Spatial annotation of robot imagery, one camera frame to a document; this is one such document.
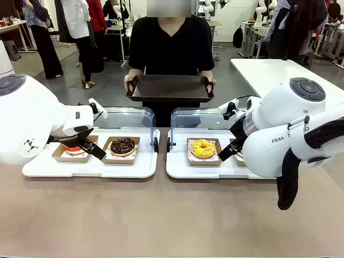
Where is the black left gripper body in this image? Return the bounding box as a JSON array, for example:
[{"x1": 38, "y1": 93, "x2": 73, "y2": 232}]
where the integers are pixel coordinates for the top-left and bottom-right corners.
[{"x1": 48, "y1": 127, "x2": 94, "y2": 148}]

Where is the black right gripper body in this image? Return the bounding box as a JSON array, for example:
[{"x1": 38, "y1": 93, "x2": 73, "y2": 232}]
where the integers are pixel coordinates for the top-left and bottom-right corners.
[{"x1": 229, "y1": 115, "x2": 248, "y2": 142}]

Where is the yellow sprinkled donut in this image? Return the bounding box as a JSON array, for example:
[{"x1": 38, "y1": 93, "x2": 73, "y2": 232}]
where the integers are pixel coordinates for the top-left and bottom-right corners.
[{"x1": 189, "y1": 138, "x2": 217, "y2": 160}]

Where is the yellow glazed donut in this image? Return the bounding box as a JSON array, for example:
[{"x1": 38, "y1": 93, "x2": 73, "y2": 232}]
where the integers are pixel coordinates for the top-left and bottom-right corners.
[{"x1": 186, "y1": 137, "x2": 224, "y2": 167}]

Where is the dark brown serving tray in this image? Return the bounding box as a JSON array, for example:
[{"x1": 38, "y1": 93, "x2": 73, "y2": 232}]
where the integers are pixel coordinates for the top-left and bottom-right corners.
[{"x1": 125, "y1": 74, "x2": 216, "y2": 104}]

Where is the purple sprinkled chocolate donut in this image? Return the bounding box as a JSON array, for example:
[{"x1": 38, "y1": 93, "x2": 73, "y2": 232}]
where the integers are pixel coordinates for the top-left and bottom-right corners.
[{"x1": 229, "y1": 138, "x2": 247, "y2": 167}]

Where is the red glazed donut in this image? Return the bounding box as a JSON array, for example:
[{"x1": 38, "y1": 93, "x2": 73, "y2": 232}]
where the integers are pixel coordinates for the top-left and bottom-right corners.
[
  {"x1": 51, "y1": 134, "x2": 99, "y2": 163},
  {"x1": 63, "y1": 144, "x2": 86, "y2": 157}
]

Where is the chocolate glazed donut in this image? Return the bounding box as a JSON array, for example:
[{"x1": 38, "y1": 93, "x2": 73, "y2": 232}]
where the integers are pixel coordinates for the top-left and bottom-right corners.
[{"x1": 110, "y1": 137, "x2": 136, "y2": 157}]

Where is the person in black shirt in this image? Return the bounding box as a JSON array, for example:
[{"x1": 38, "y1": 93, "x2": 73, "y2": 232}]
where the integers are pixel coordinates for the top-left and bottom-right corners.
[{"x1": 128, "y1": 15, "x2": 216, "y2": 128}]

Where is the person's left hand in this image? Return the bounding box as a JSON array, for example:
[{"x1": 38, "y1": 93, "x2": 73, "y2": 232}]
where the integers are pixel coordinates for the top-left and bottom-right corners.
[{"x1": 205, "y1": 76, "x2": 217, "y2": 94}]

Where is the person's right hand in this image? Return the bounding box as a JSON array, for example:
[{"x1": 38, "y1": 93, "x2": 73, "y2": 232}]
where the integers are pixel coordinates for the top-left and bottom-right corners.
[{"x1": 123, "y1": 73, "x2": 141, "y2": 94}]

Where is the white display tray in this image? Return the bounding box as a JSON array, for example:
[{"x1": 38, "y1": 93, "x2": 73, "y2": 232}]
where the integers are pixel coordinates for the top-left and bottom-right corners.
[
  {"x1": 166, "y1": 128, "x2": 278, "y2": 180},
  {"x1": 21, "y1": 127, "x2": 161, "y2": 179}
]

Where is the clear plastic display lid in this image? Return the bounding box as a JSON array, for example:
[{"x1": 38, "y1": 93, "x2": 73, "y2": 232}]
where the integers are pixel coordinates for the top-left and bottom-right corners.
[
  {"x1": 92, "y1": 106, "x2": 160, "y2": 152},
  {"x1": 167, "y1": 107, "x2": 244, "y2": 152}
]

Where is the large white table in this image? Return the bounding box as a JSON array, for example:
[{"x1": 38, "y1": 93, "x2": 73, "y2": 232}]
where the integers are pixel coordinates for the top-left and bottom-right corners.
[{"x1": 230, "y1": 58, "x2": 344, "y2": 99}]

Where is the black backpack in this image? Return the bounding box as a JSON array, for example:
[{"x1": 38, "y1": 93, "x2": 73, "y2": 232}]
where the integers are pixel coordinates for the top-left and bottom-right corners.
[{"x1": 232, "y1": 25, "x2": 244, "y2": 49}]

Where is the bystander in blue patterned top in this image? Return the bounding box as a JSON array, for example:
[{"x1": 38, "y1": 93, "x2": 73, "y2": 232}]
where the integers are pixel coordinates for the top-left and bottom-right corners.
[{"x1": 22, "y1": 0, "x2": 65, "y2": 80}]

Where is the white cylindrical air purifier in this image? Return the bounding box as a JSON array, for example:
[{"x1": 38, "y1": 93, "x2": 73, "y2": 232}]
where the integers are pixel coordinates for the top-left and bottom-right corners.
[{"x1": 0, "y1": 39, "x2": 15, "y2": 76}]

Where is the grey plastic stool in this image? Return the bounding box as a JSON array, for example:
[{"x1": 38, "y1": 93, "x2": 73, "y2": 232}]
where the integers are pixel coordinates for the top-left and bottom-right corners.
[{"x1": 3, "y1": 40, "x2": 22, "y2": 62}]

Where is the bystander in white shirt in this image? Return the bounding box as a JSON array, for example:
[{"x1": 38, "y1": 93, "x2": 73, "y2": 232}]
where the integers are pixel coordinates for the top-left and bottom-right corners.
[{"x1": 54, "y1": 0, "x2": 96, "y2": 87}]

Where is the bystander in dark coat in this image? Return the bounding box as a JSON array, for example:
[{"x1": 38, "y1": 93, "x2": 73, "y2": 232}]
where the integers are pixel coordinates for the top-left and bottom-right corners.
[{"x1": 264, "y1": 0, "x2": 329, "y2": 61}]

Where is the bystander in red top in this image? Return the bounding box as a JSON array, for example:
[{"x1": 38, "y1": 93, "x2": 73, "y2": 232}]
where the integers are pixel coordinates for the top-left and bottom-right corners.
[{"x1": 85, "y1": 0, "x2": 109, "y2": 74}]

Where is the white background desk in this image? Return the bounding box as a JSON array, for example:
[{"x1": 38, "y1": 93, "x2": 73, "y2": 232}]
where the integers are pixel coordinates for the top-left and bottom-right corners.
[{"x1": 0, "y1": 19, "x2": 38, "y2": 53}]

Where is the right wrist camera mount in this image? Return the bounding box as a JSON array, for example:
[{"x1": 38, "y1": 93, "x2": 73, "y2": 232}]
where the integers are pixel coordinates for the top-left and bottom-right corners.
[{"x1": 218, "y1": 98, "x2": 241, "y2": 121}]

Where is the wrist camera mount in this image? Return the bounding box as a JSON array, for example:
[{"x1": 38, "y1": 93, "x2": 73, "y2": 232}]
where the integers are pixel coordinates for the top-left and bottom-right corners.
[
  {"x1": 218, "y1": 98, "x2": 241, "y2": 121},
  {"x1": 77, "y1": 98, "x2": 109, "y2": 120}
]

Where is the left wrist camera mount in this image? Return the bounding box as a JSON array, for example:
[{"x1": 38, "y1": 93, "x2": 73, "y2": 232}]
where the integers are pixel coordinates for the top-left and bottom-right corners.
[{"x1": 77, "y1": 98, "x2": 109, "y2": 120}]

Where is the black braided cable sleeve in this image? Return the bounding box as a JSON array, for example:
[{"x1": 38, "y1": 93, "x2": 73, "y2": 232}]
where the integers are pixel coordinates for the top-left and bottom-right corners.
[{"x1": 276, "y1": 116, "x2": 344, "y2": 211}]

